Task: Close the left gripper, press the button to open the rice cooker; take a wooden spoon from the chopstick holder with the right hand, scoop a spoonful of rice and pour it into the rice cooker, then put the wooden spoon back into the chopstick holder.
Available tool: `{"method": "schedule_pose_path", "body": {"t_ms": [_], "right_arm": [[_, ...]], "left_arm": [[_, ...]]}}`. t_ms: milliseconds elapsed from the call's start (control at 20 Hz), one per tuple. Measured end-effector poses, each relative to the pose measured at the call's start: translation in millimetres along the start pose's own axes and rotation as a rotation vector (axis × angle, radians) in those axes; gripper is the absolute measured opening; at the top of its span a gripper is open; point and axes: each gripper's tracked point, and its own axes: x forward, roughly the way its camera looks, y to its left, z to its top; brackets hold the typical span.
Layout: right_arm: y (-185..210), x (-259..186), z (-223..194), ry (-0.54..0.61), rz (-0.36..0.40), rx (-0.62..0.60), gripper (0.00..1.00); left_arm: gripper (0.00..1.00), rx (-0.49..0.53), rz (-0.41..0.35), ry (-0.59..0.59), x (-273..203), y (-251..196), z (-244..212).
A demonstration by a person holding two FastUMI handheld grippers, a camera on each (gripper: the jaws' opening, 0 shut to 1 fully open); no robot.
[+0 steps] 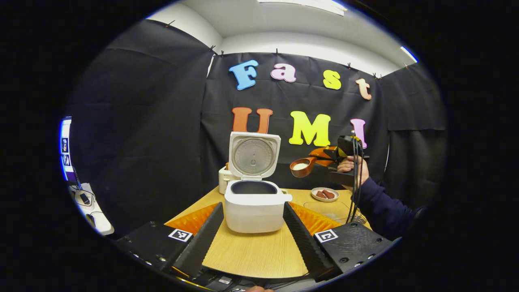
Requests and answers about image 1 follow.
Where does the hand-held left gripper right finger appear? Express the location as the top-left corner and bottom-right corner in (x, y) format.
(283, 202), (394, 282)

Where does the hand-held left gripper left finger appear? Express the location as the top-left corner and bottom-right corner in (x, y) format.
(116, 202), (224, 278)

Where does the wooden spoon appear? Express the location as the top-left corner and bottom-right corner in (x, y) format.
(290, 156), (325, 178)

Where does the white rice cooker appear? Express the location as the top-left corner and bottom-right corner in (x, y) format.
(224, 132), (293, 234)

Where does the white round plate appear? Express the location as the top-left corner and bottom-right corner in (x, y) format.
(311, 187), (339, 202)

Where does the white toaster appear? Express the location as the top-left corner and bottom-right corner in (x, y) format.
(218, 165), (240, 194)

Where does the white side desk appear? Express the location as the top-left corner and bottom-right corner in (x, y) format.
(69, 182), (115, 236)

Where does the black backdrop cloth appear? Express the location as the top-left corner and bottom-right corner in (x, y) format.
(65, 19), (448, 236)

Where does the computer monitor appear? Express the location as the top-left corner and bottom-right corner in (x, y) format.
(60, 117), (77, 183)

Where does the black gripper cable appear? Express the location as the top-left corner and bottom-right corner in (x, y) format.
(347, 137), (366, 224)

